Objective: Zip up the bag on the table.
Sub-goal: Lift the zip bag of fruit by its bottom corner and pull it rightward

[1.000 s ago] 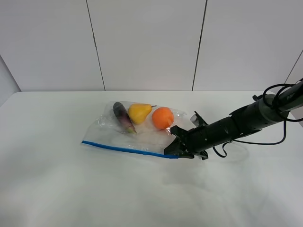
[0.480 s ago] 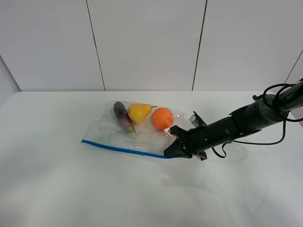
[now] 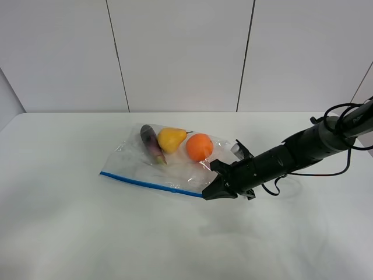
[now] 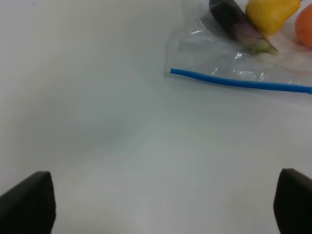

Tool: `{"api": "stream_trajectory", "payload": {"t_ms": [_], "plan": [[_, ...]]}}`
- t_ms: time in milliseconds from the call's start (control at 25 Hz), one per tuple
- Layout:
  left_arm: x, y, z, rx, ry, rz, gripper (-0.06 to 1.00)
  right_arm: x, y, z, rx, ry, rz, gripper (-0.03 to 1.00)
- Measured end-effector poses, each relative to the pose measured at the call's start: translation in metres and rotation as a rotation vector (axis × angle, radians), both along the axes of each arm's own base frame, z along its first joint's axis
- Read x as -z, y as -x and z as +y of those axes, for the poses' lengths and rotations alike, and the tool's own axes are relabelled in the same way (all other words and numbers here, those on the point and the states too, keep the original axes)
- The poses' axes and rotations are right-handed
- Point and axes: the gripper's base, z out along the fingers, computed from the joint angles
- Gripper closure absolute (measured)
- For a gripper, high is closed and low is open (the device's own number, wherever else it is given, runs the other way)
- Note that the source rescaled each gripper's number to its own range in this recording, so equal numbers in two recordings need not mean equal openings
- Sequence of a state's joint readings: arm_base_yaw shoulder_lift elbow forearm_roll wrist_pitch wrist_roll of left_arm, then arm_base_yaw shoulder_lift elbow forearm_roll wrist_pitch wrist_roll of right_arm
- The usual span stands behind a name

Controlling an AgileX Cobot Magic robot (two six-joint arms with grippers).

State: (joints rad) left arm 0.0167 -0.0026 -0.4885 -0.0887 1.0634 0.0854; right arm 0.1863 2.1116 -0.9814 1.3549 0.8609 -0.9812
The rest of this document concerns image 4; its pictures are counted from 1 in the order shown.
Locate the yellow pear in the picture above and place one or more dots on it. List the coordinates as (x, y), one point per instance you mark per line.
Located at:
(269, 15)

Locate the orange fruit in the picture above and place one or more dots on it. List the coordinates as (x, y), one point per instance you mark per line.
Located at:
(303, 26)

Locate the purple eggplant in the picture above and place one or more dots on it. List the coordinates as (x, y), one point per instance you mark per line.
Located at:
(233, 20)

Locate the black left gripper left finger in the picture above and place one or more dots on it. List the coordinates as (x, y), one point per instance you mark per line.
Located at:
(30, 206)

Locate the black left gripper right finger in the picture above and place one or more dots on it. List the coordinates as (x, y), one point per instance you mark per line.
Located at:
(292, 204)

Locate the clear zip bag blue seal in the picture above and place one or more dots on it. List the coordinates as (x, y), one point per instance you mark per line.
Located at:
(203, 50)

